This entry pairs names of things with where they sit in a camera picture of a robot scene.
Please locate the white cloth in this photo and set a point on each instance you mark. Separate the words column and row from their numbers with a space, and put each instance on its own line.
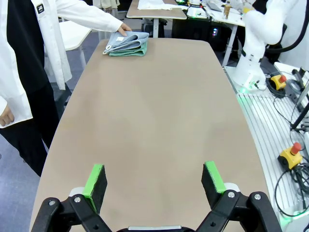
column 154, row 4

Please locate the brown table with rounded corners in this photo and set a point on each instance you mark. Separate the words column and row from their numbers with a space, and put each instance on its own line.
column 157, row 14

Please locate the light blue towel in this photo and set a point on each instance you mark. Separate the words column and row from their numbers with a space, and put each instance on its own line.
column 128, row 39

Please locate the person in white shirt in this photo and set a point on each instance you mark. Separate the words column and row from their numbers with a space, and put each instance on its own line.
column 24, row 48

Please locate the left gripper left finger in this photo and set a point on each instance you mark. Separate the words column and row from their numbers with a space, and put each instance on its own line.
column 79, row 210

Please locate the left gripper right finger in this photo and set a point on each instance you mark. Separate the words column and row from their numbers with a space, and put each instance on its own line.
column 231, row 210

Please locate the white table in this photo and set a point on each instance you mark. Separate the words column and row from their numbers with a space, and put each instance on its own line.
column 72, row 33

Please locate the black camera stand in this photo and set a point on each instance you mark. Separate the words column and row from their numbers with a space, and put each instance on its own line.
column 293, row 93

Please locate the yellow emergency stop box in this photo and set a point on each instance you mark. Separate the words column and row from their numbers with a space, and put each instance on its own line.
column 277, row 83
column 288, row 158

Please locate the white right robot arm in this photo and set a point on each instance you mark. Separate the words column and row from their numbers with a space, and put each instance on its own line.
column 256, row 29

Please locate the person's left hand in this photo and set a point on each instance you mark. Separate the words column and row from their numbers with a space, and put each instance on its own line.
column 124, row 28

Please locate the person's left forearm white sleeve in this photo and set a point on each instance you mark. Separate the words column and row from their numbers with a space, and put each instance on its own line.
column 101, row 19

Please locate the person's right hand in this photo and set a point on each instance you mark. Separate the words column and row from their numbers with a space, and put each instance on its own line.
column 6, row 117

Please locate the white cluttered desk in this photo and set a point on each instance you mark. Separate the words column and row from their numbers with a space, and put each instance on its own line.
column 229, row 20

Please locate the white robot base green light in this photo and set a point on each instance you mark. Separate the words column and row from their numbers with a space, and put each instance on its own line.
column 194, row 10

